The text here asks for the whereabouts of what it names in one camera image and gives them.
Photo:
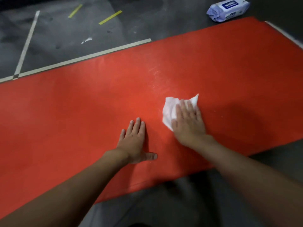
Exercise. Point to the person's left forearm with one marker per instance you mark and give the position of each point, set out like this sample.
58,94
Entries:
59,186

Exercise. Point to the yellow tape strip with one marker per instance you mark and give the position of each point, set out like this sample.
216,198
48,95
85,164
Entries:
110,17
75,11

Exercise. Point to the pale blue wipes pack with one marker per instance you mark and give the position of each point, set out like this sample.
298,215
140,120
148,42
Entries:
227,9

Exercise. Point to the person's right forearm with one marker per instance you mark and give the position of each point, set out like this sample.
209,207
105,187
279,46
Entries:
255,182

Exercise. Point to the person's right hand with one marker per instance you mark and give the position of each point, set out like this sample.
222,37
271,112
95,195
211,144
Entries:
189,127

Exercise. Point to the white fluffy padding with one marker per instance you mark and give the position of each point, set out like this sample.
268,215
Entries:
284,34

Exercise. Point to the person's left hand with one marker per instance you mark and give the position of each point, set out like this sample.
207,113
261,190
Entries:
132,144

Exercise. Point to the black gym machine frame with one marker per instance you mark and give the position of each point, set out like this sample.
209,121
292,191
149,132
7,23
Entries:
23,1

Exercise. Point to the red mat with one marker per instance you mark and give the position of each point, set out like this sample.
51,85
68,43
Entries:
71,104

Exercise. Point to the white wet wipe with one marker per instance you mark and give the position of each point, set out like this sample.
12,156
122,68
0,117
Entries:
169,111

